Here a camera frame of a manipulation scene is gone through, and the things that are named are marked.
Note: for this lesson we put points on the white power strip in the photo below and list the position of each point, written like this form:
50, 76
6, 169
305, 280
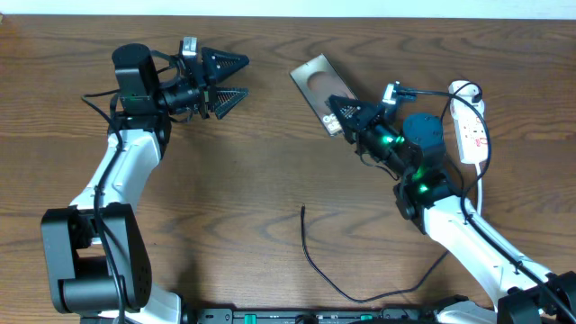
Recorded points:
470, 134

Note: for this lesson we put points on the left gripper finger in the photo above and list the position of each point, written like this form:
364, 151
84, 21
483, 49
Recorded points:
225, 99
218, 65

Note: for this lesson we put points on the black usb charger plug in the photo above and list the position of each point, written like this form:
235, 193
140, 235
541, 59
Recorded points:
477, 97

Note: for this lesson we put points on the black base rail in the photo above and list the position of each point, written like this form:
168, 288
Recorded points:
228, 316

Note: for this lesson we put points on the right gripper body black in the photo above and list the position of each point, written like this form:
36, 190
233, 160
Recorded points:
375, 138

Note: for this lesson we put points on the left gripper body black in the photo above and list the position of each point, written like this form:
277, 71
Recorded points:
189, 93

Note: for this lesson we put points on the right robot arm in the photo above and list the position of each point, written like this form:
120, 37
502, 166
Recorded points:
520, 289

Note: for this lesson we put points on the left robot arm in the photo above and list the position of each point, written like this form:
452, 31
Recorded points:
97, 263

